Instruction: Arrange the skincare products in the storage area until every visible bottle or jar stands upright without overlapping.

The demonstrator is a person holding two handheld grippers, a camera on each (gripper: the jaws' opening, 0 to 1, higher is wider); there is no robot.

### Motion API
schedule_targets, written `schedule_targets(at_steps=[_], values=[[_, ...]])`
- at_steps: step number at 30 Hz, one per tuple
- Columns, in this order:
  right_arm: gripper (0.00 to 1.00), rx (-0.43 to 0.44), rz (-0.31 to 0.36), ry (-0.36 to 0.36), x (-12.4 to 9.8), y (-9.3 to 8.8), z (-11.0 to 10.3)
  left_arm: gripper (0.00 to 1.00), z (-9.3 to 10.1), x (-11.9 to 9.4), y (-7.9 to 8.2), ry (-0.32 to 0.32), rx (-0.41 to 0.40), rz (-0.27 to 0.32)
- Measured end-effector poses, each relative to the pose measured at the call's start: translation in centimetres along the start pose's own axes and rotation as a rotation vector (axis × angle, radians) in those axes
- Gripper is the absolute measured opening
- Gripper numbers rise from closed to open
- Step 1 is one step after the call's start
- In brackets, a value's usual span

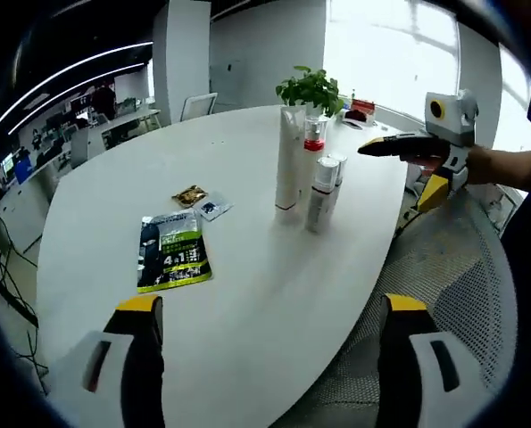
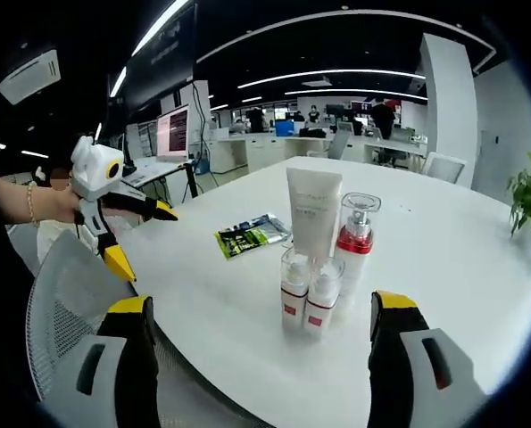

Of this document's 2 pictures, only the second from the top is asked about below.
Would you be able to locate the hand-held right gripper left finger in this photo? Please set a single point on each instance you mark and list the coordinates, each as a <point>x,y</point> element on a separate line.
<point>131,365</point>

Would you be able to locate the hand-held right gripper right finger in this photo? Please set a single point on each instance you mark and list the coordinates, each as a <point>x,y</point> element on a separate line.
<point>390,365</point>

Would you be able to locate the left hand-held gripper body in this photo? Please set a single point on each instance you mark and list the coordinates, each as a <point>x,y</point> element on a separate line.
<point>93,174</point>

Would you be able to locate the black green skincare sachet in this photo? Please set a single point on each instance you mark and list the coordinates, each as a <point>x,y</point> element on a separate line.
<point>247,238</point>

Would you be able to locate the tall red-banded skincare bottle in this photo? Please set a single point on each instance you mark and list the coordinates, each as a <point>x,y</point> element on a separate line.
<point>356,254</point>

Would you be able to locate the white skincare tube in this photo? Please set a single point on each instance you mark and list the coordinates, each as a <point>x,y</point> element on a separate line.
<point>314,209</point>

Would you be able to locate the person's left hand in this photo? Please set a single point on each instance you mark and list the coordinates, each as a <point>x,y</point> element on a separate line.
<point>57,205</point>

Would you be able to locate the white monitor desk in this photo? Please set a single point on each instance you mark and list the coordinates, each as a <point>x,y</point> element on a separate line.
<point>158,167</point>

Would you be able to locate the pink-screen monitor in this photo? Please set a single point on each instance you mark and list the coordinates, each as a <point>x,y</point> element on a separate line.
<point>173,134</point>

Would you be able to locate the ceiling air conditioner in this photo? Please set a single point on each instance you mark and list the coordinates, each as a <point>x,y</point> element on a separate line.
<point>30,76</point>

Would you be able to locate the white office desk row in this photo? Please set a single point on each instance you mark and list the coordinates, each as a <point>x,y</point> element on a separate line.
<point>265,151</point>

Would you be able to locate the large black screen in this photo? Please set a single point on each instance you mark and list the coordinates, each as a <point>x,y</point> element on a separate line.
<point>162,53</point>

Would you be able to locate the blue box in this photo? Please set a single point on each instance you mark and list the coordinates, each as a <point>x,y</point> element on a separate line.
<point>284,128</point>

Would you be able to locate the long ceiling light strip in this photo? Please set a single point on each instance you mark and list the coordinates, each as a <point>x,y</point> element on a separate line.
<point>162,24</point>

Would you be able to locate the black bag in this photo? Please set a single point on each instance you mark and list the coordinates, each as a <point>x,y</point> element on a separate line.
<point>312,133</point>

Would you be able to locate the white-framed chair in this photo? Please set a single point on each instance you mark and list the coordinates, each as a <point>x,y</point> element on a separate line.
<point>445,169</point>

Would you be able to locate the white column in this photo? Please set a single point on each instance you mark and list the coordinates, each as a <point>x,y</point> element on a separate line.
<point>448,102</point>

